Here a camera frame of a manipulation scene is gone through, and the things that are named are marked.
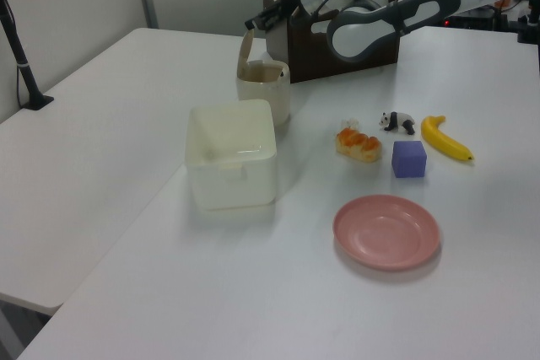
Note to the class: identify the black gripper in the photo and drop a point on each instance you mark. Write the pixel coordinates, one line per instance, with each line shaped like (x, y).
(291, 3)

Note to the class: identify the cream trash can with lid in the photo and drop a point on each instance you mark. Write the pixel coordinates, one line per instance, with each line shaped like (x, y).
(268, 94)

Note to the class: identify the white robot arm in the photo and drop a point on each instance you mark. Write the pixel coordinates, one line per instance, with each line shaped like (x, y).
(363, 35)

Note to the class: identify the dark brown wooden drawer box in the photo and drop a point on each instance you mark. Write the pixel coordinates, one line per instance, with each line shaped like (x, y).
(308, 56)

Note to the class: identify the small white crumpled toy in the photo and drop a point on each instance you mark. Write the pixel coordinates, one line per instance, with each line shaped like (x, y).
(352, 123)

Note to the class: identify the toy bread with orange topping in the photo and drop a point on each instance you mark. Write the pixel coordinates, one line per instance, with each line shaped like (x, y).
(358, 147)

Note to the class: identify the white square plastic container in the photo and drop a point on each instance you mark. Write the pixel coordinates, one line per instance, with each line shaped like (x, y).
(236, 174)

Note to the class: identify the panda figurine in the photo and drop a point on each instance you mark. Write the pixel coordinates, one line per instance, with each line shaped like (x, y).
(396, 120)

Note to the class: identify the purple cube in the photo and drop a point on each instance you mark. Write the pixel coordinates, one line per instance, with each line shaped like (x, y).
(408, 159)

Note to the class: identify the black device with red light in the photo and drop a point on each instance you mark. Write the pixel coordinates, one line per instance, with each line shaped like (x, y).
(476, 20)

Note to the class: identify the yellow banana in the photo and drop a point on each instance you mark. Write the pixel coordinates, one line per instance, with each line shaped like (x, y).
(443, 141)

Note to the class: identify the pink plate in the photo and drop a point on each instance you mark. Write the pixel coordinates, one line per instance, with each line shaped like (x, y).
(386, 231)

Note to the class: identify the black camera stand pole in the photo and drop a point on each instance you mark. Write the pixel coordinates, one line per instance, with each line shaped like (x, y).
(19, 52)

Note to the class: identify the black clamp mount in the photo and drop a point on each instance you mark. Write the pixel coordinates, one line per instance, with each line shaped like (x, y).
(529, 23)

